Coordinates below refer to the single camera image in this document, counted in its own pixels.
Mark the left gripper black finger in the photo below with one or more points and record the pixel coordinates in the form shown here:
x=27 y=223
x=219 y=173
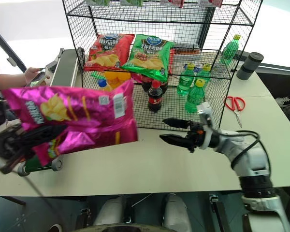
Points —
x=13 y=164
x=47 y=135

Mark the red white snack bag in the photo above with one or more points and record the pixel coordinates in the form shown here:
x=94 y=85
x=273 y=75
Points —
x=211 y=3

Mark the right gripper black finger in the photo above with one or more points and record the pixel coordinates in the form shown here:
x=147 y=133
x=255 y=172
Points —
x=177 y=123
x=175 y=140

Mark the dark shoe white laces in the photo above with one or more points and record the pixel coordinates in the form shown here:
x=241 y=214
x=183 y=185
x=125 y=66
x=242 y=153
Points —
x=286 y=104

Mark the cola bottle red cap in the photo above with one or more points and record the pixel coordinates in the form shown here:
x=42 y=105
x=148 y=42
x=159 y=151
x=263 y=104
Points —
x=147 y=83
x=155 y=97

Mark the person's forearm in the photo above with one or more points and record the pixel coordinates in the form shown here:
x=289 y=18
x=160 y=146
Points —
x=10 y=81

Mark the orange soda bottle blue cap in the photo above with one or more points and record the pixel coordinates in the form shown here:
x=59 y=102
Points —
x=103 y=84

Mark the black slanted pole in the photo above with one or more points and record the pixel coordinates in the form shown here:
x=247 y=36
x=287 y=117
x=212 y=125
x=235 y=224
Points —
x=7 y=46

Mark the dark rounded shape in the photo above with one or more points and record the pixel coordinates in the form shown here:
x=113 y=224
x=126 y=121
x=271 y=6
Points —
x=130 y=228

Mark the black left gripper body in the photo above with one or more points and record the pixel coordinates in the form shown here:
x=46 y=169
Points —
x=10 y=145

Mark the green soda bottle yellow cap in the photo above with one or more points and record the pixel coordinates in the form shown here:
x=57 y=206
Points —
x=230 y=49
x=185 y=82
x=195 y=97
x=204 y=73

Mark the black table leg bracket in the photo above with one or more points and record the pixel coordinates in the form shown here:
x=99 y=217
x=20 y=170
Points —
x=85 y=218
x=218 y=212

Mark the dark grey cylindrical flask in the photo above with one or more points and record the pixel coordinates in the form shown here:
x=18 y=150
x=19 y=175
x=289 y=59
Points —
x=250 y=65

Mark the white rounded shape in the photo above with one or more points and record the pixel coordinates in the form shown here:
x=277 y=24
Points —
x=110 y=211
x=176 y=212

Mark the green snack bag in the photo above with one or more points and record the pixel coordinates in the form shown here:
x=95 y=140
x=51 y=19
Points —
x=97 y=2
x=131 y=2

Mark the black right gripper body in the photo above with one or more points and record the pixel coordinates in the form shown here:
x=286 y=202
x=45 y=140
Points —
x=195 y=136

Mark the flat red grey box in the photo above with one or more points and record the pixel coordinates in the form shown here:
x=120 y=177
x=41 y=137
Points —
x=184 y=49

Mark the smartphone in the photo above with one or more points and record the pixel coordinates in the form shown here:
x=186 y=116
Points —
x=37 y=78

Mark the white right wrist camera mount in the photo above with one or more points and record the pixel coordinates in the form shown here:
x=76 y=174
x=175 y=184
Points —
x=205 y=116

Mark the flat black device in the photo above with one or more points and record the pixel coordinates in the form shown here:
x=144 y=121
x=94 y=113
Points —
x=240 y=56

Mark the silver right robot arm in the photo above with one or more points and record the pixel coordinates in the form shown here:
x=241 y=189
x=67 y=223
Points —
x=253 y=164

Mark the red potato chip bag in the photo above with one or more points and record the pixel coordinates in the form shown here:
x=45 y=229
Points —
x=108 y=52

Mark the magenta potato chip bag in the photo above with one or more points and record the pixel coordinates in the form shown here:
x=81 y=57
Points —
x=87 y=113

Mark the person's bare hand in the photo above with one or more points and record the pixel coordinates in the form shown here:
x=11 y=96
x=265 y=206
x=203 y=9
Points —
x=31 y=73

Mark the green potato chip bag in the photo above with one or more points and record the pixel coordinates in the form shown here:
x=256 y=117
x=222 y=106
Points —
x=149 y=58

